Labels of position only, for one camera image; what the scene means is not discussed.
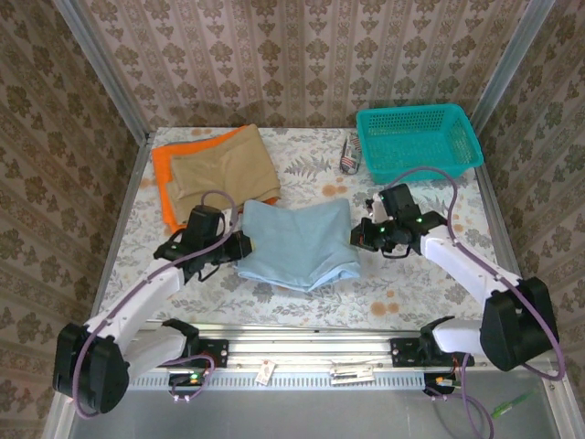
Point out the black connector with green light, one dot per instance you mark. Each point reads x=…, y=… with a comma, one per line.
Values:
x=187, y=378

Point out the black connector with yellow plug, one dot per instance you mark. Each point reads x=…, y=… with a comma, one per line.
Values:
x=441, y=382

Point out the small flag-print pouch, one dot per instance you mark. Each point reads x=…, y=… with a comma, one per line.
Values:
x=351, y=155

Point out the floral tablecloth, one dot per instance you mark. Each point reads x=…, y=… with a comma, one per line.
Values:
x=311, y=302

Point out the aluminium frame post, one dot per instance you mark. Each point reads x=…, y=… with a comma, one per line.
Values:
x=105, y=68
x=507, y=68

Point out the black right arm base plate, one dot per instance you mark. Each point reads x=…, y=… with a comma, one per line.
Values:
x=407, y=354

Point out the beige trousers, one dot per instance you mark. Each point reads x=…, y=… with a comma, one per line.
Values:
x=224, y=169

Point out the light blue trousers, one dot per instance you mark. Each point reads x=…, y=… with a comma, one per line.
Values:
x=297, y=242

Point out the white paper tag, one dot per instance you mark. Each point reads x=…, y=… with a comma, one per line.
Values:
x=265, y=371

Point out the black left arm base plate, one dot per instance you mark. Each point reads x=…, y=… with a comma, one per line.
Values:
x=215, y=354

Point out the orange trousers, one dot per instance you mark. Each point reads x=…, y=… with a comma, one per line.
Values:
x=161, y=183

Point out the aluminium mounting rail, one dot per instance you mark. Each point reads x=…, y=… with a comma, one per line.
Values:
x=311, y=350

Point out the teal plastic basket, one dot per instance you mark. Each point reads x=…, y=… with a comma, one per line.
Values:
x=420, y=142

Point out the green pen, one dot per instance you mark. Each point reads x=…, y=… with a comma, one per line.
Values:
x=514, y=403

